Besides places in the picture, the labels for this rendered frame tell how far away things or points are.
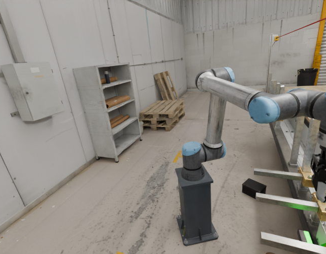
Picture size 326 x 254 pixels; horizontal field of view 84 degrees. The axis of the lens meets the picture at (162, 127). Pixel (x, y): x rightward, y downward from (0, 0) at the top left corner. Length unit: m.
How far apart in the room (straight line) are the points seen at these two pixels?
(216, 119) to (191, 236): 1.08
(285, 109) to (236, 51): 7.82
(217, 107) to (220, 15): 7.49
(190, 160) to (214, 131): 0.29
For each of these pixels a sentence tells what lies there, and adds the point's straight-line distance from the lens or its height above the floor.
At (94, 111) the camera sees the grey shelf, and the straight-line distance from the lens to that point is 3.00.
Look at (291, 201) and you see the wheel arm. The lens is 1.09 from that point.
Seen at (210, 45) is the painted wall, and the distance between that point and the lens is 8.55.
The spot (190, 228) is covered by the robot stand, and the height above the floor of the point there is 0.15.
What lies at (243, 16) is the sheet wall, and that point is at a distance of 8.57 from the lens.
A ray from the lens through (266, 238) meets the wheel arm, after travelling 0.87.
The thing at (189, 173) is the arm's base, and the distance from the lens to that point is 1.49.
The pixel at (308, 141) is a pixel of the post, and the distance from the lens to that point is 1.25.
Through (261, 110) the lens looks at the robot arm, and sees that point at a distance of 0.67.
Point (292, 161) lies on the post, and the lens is 1.60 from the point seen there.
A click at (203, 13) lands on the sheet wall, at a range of 8.76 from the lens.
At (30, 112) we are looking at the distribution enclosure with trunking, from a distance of 2.41.
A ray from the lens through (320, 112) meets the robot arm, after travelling 0.73.
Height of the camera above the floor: 1.52
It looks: 20 degrees down
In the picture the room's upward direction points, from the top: 7 degrees counter-clockwise
